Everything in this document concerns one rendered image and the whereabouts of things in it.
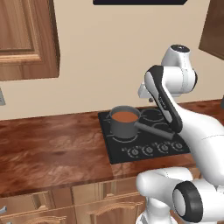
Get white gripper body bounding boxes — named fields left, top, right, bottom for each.
left=137, top=82, right=156, bottom=103

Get brown marinade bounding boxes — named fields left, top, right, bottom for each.
left=111, top=110, right=139, bottom=123

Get grey saucepan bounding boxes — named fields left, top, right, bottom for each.
left=108, top=105, right=176, bottom=141

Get black hob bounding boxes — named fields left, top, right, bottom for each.
left=97, top=106, right=192, bottom=165

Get round hob knob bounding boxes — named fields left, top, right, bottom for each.
left=129, top=146, right=141, bottom=158
left=157, top=143, right=170, bottom=153
left=171, top=140, right=184, bottom=151
left=143, top=144, right=155, bottom=156

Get black range hood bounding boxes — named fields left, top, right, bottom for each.
left=92, top=0, right=188, bottom=6

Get wooden drawer front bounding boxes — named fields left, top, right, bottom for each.
left=72, top=175, right=144, bottom=207
left=0, top=186, right=73, bottom=217

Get dark wooden wall cupboard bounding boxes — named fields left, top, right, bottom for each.
left=198, top=0, right=224, bottom=61

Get wooden drawer handle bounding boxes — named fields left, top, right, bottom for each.
left=30, top=191, right=56, bottom=212
left=98, top=180, right=118, bottom=200

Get wooden wall cupboard door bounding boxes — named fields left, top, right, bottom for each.
left=0, top=0, right=61, bottom=82

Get grey wall socket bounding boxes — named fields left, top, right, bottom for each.
left=0, top=87, right=7, bottom=107

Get metal appliance handle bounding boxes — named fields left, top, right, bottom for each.
left=0, top=205, right=8, bottom=224

